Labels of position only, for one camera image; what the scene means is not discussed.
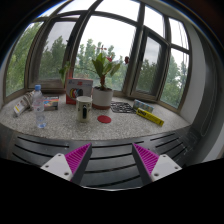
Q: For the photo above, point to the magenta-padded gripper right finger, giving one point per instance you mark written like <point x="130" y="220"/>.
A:
<point x="146" y="158"/>

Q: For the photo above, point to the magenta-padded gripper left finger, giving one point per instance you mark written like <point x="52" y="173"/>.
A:
<point x="77" y="158"/>

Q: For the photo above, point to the clear blue-capped water bottle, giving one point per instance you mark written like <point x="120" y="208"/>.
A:
<point x="40" y="113"/>

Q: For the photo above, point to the long yellow box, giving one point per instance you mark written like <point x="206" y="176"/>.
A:
<point x="150" y="117"/>

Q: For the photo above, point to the flat round red coaster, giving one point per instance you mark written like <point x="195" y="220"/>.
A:
<point x="104" y="119"/>

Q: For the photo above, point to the light blue patterned box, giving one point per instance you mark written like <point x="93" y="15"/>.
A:
<point x="144" y="105"/>

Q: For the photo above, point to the black lattice trivet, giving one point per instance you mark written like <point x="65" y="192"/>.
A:
<point x="122" y="107"/>

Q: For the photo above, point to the colourful flat box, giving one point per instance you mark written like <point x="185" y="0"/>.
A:
<point x="51" y="103"/>

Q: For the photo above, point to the flowering plant in white pot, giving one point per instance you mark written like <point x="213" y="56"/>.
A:
<point x="102" y="98"/>

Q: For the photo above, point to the red and white filament box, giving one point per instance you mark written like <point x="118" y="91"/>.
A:
<point x="78" y="90"/>

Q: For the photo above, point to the dark-framed bay window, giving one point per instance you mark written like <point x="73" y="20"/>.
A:
<point x="140" y="50"/>

